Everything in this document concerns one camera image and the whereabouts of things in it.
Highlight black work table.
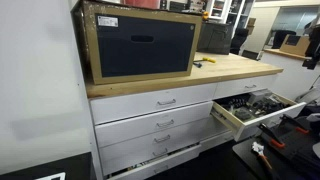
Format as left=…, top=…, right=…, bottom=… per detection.
left=232, top=114, right=320, bottom=180

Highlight black part in drawer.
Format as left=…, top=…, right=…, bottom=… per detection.
left=234, top=108, right=253, bottom=122

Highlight small cardboard box black panel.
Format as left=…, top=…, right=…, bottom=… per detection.
left=279, top=34, right=312, bottom=57

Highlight low white drawer front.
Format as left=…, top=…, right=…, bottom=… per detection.
left=199, top=130, right=235, bottom=153

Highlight orange handled pliers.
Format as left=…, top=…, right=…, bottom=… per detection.
left=251, top=141, right=275, bottom=172

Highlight white shipping label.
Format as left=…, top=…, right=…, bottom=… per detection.
left=97, top=15, right=119, bottom=28

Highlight white shelving unit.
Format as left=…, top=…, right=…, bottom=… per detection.
left=205, top=0, right=256, bottom=32

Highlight narrow white drawer front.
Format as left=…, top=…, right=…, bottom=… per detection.
left=213, top=74, right=278, bottom=100

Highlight dark green hard case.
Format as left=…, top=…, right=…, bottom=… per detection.
left=196, top=21, right=234, bottom=56

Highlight white drawer with tools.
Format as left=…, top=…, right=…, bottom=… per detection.
left=210, top=89, right=307, bottom=143

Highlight black office chair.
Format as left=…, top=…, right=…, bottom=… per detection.
left=229, top=27, right=250, bottom=56

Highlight yellow handled screwdriver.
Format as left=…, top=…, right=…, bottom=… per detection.
left=193, top=57, right=217, bottom=69

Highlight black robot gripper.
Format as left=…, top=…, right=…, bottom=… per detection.
left=301, top=24, right=320, bottom=71

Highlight stacked brown cardboard boxes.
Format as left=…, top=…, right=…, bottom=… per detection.
left=245, top=17, right=258, bottom=36

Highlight cardboard box with black front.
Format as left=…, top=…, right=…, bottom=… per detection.
left=73, top=0, right=203, bottom=86

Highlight black clamp with orange tip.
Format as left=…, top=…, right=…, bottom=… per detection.
left=257, top=122, right=287, bottom=150
left=279, top=114, right=311, bottom=135

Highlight grey box in drawer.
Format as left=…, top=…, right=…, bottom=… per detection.
left=248, top=89, right=275, bottom=105

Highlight black cabinet with white mark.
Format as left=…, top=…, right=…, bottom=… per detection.
left=0, top=152, right=98, bottom=180

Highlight wide white drawer front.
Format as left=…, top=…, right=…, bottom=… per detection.
left=98, top=116, right=231, bottom=177
left=94, top=101, right=214, bottom=149
left=89, top=82, right=219, bottom=126

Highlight white drawer with visible gap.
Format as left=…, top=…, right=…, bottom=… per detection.
left=106, top=143, right=203, bottom=180

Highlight red container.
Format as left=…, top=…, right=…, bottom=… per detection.
left=123, top=0, right=161, bottom=10

